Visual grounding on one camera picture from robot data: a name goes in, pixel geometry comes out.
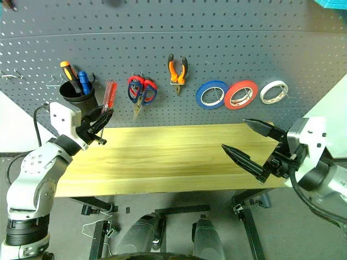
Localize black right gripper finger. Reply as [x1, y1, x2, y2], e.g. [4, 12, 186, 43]
[221, 144, 268, 184]
[242, 118, 275, 138]

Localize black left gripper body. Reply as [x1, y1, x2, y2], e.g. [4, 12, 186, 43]
[75, 114, 108, 146]

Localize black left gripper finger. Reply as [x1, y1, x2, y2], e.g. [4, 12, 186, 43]
[93, 109, 115, 129]
[88, 105, 106, 122]

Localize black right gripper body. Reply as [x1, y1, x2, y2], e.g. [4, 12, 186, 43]
[264, 126, 302, 179]

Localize red handled screwdriver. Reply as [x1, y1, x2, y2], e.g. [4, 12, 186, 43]
[100, 80, 118, 136]

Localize wide red tape roll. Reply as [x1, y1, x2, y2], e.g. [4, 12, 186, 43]
[223, 80, 259, 111]

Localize dark blue handled scissors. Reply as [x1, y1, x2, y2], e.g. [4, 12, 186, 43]
[128, 81, 158, 116]

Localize small orange handled pliers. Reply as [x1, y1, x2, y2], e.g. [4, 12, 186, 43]
[167, 53, 188, 96]

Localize grey metal pegboard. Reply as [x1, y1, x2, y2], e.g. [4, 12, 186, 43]
[0, 0, 347, 131]

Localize black plastic cup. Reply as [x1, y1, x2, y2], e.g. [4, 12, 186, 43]
[59, 80, 100, 116]

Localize white tape roll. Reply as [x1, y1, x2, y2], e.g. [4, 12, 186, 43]
[259, 80, 288, 105]

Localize orange and black screwdriver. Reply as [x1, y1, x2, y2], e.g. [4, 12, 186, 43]
[60, 61, 83, 95]

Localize blue tape roll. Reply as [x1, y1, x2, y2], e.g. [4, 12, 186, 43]
[195, 80, 230, 110]

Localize dark grey rounded leg cover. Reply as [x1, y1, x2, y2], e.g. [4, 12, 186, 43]
[191, 216, 227, 260]
[116, 213, 164, 256]

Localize cyan foam block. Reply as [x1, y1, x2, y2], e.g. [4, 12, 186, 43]
[316, 0, 347, 10]

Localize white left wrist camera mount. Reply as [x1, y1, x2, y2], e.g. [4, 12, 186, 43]
[49, 102, 91, 151]

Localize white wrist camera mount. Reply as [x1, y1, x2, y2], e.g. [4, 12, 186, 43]
[49, 102, 91, 151]
[286, 115, 336, 185]

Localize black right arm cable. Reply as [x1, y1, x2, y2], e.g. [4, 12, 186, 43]
[287, 162, 347, 229]

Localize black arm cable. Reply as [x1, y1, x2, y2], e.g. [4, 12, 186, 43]
[287, 162, 347, 229]
[5, 104, 52, 185]

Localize blue handled screwdriver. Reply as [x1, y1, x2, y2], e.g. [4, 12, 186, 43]
[78, 70, 92, 95]

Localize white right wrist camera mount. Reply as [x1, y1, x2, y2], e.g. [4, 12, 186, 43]
[286, 115, 336, 185]

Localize red handled scissors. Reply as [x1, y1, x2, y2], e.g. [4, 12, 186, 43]
[127, 75, 158, 121]

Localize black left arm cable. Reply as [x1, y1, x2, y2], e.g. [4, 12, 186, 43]
[5, 104, 52, 185]

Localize black metal table frame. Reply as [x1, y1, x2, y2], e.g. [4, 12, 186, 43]
[69, 189, 272, 260]

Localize thin white string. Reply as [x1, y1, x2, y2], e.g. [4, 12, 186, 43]
[81, 212, 112, 256]

